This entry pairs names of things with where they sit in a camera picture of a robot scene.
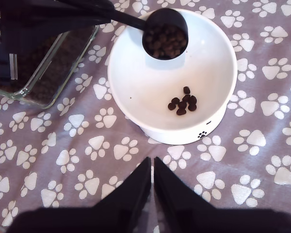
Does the white ceramic cat bowl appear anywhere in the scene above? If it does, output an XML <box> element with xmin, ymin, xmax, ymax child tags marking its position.
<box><xmin>107</xmin><ymin>8</ymin><xmax>238</xmax><ymax>146</ymax></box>

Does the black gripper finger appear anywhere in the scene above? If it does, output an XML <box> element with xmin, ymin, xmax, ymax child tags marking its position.
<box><xmin>16</xmin><ymin>0</ymin><xmax>114</xmax><ymax>16</ymax></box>
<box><xmin>92</xmin><ymin>157</ymin><xmax>152</xmax><ymax>214</ymax></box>
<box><xmin>16</xmin><ymin>15</ymin><xmax>114</xmax><ymax>59</ymax></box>
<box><xmin>154</xmin><ymin>157</ymin><xmax>215</xmax><ymax>214</ymax></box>

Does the clear glass food container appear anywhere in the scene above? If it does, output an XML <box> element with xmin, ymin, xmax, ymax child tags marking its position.
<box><xmin>0</xmin><ymin>24</ymin><xmax>99</xmax><ymax>109</ymax></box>

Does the purple paw print cloth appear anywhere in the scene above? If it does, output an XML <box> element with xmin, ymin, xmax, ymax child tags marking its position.
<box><xmin>0</xmin><ymin>0</ymin><xmax>291</xmax><ymax>233</ymax></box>

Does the black plastic measuring scoop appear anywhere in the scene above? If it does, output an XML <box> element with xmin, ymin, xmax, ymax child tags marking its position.
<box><xmin>110</xmin><ymin>8</ymin><xmax>189</xmax><ymax>60</ymax></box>

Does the brown cat food kibble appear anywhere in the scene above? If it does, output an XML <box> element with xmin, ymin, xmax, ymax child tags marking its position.
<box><xmin>167</xmin><ymin>86</ymin><xmax>198</xmax><ymax>116</ymax></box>
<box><xmin>0</xmin><ymin>31</ymin><xmax>88</xmax><ymax>102</ymax></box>
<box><xmin>145</xmin><ymin>24</ymin><xmax>187</xmax><ymax>59</ymax></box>

